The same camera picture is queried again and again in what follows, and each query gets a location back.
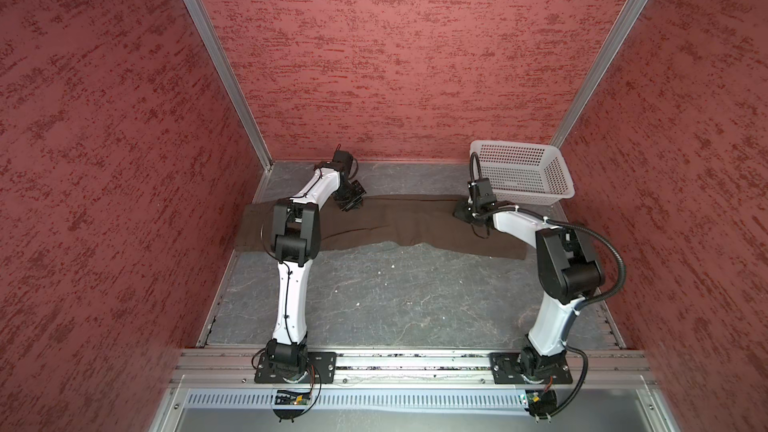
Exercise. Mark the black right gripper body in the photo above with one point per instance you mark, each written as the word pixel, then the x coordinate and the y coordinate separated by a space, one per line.
pixel 467 212

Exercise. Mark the brown trousers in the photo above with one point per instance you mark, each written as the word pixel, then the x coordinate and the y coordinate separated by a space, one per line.
pixel 410 220

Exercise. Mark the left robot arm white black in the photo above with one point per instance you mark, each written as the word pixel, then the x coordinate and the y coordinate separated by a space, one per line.
pixel 294 243

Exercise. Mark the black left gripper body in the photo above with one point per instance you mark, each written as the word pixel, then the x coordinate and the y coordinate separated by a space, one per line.
pixel 349 194

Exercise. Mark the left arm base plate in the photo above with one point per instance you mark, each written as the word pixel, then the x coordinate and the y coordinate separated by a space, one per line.
pixel 312 368

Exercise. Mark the white plastic basket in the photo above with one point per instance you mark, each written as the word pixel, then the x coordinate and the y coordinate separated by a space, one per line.
pixel 524 173

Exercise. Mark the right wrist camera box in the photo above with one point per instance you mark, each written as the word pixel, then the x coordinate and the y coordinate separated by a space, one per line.
pixel 481 194

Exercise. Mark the right aluminium corner post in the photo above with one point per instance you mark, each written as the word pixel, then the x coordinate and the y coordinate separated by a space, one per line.
pixel 622 26

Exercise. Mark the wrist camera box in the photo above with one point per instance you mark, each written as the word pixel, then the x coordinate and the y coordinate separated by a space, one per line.
pixel 345 164
pixel 481 194

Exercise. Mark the aluminium front rail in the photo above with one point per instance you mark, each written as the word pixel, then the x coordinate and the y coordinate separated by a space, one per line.
pixel 358 367

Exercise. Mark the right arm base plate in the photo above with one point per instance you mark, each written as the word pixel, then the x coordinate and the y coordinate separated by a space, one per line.
pixel 528 367

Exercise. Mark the perforated white cable duct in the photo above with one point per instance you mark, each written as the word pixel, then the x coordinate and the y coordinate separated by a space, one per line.
pixel 504 402

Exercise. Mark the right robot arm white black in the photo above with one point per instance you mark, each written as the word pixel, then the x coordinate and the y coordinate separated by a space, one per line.
pixel 568 273

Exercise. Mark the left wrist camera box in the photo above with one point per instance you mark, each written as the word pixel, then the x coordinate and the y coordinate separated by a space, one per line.
pixel 345 164

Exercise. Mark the left aluminium corner post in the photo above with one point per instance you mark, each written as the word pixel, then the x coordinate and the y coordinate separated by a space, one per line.
pixel 222 65

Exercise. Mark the aluminium corner post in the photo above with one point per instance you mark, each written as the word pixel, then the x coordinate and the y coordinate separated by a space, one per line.
pixel 622 26
pixel 222 65

